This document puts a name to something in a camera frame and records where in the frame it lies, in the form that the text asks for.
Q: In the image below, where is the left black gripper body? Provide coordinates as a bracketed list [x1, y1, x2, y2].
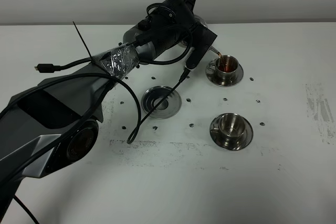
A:
[141, 0, 196, 56]

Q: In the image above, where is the stainless steel teapot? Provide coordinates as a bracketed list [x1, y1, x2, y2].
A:
[194, 14, 222, 57]

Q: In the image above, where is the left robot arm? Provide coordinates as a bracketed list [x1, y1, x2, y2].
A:
[1, 0, 203, 214]

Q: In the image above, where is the far stainless steel teacup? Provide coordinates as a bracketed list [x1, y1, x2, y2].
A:
[206, 55, 239, 79]

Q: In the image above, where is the stainless steel teacup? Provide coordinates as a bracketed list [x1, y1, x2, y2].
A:
[210, 113, 246, 139]
[206, 55, 239, 79]

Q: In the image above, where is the steel teapot saucer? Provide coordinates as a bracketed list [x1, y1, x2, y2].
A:
[141, 85, 182, 119]

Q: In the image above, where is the near stainless steel teacup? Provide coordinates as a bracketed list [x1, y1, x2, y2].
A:
[210, 113, 246, 139]

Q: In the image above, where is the far steel saucer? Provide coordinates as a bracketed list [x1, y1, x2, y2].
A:
[205, 59, 244, 87]

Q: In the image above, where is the near steel saucer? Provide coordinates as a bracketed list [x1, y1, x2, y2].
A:
[209, 118, 254, 151]

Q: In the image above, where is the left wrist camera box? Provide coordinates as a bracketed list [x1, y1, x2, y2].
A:
[185, 22, 217, 70]

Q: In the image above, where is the black cable tie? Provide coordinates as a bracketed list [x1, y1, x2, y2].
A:
[72, 21, 93, 61]

